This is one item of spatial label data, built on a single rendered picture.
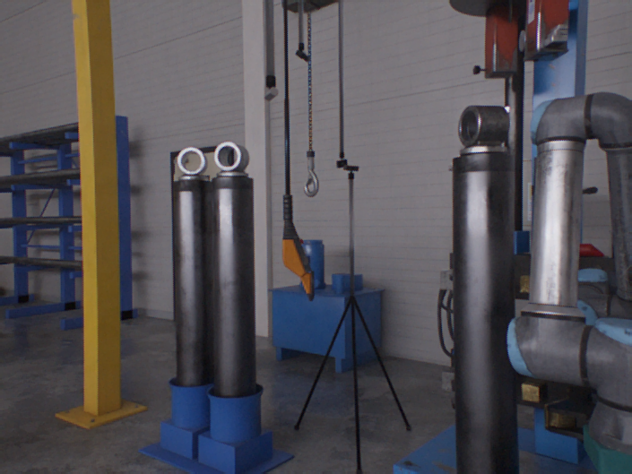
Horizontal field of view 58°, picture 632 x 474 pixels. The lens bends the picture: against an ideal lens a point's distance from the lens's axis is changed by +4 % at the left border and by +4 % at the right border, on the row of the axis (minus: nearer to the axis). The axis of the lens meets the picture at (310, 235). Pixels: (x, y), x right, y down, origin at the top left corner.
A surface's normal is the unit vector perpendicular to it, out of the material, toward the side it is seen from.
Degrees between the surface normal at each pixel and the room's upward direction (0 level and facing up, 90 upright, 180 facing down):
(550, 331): 80
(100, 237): 90
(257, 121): 90
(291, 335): 90
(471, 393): 90
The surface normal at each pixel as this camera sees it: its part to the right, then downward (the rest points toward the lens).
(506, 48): 0.09, 0.03
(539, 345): -0.62, -0.14
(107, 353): 0.77, 0.00
